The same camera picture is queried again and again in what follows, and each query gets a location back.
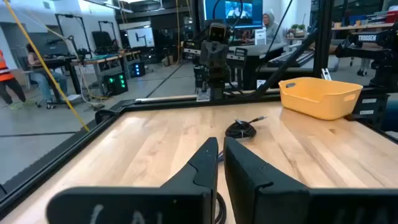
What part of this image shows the grey desk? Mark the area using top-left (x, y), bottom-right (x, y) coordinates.
top-left (257, 49), bottom-right (340, 82)

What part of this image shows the white-lit computer monitor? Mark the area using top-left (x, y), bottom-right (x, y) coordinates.
top-left (126, 27), bottom-right (155, 49)

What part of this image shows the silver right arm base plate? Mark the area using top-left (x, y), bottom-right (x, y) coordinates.
top-left (196, 81), bottom-right (211, 103)

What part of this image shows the black office chair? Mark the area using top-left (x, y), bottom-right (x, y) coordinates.
top-left (91, 30), bottom-right (113, 55)

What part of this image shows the large blue wall screen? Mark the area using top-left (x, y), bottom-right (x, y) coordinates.
top-left (203, 0), bottom-right (264, 31)

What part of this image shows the wooden top work desk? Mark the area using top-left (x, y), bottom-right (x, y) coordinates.
top-left (30, 50), bottom-right (141, 105)

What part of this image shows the yellow plastic bin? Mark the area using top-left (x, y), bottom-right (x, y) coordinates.
top-left (278, 77), bottom-right (364, 121)

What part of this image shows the small potted plant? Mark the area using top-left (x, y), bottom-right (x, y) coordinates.
top-left (290, 23), bottom-right (307, 39)

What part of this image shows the black aluminium table frame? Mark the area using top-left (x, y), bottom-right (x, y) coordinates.
top-left (0, 0), bottom-right (398, 218)

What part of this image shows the black computer with blue lights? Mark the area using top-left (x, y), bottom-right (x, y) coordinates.
top-left (129, 61), bottom-right (147, 78)

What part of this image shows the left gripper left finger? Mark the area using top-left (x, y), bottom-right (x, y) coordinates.
top-left (45, 136), bottom-right (219, 224)

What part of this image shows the black USB-C cable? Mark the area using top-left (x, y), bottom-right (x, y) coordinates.
top-left (224, 115), bottom-right (268, 139)

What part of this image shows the yellow hanging cord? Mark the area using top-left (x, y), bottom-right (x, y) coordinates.
top-left (2, 0), bottom-right (91, 133)

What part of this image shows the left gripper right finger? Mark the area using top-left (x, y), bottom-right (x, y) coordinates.
top-left (223, 136), bottom-right (398, 224)

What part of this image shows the person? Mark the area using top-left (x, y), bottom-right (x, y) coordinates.
top-left (26, 42), bottom-right (69, 110)
top-left (262, 10), bottom-right (283, 45)
top-left (0, 49), bottom-right (35, 110)

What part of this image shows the wooden wall shelf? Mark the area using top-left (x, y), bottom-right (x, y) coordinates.
top-left (331, 22), bottom-right (398, 32)

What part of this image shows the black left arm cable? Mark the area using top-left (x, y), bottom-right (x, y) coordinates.
top-left (214, 192), bottom-right (228, 224)

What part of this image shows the black computer with green lights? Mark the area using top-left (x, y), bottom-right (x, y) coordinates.
top-left (103, 71), bottom-right (129, 96)

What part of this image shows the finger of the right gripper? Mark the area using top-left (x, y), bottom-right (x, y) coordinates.
top-left (200, 42), bottom-right (215, 67)
top-left (214, 42), bottom-right (229, 67)

